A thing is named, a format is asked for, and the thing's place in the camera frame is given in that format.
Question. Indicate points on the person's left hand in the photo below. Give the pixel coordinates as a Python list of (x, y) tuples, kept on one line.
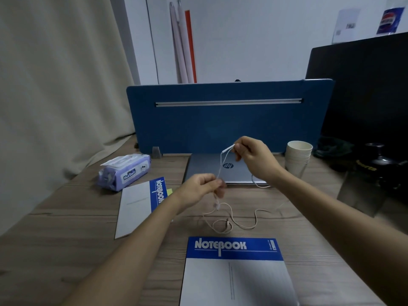
[(194, 191)]

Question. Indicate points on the person's right hand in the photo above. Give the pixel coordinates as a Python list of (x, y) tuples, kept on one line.
[(261, 162)]

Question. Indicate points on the person's right thumb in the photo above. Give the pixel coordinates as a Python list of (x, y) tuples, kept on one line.
[(243, 155)]

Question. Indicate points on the person's left thumb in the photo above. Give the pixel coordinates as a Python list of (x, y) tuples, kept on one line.
[(210, 179)]

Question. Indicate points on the person's right forearm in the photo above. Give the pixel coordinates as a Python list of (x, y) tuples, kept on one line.
[(344, 229)]

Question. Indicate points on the person's left forearm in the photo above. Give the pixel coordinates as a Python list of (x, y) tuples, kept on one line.
[(127, 261)]

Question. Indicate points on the grey laptop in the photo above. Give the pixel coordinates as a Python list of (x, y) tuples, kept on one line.
[(204, 167)]

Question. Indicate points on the yellow sticky note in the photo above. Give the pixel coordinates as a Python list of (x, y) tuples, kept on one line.
[(169, 191)]

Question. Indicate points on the blue desk divider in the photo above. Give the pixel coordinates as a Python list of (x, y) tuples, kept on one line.
[(197, 127)]

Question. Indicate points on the stack of white paper cups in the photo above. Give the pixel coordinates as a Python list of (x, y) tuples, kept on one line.
[(297, 156)]

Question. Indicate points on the blue white notebook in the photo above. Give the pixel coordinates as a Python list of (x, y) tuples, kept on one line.
[(236, 277), (135, 207)]

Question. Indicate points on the purple wet wipes pack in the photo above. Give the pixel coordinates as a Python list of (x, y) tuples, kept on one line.
[(126, 172)]

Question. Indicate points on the dark green cloth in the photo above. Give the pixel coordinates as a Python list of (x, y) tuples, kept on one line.
[(334, 148)]

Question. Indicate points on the red pole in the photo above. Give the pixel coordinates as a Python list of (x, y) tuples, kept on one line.
[(190, 47)]

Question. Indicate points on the grey reflective sheet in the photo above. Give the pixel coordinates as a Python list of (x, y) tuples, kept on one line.
[(360, 194)]

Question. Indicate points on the white pole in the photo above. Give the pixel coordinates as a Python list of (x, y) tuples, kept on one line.
[(177, 44), (186, 44)]

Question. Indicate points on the black kettle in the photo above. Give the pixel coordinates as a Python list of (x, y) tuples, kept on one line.
[(381, 167)]

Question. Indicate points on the black partition panel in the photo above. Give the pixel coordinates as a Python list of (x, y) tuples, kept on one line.
[(366, 92)]

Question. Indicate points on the white paper sheet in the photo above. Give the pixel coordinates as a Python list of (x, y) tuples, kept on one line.
[(346, 25)]

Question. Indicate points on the beige curtain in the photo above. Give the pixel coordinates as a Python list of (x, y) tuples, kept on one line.
[(60, 92)]

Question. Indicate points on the plastic bottle with blue label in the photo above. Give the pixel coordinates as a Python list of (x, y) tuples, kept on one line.
[(391, 17)]

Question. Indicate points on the grey divider bracket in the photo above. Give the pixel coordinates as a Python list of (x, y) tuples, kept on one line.
[(156, 152)]

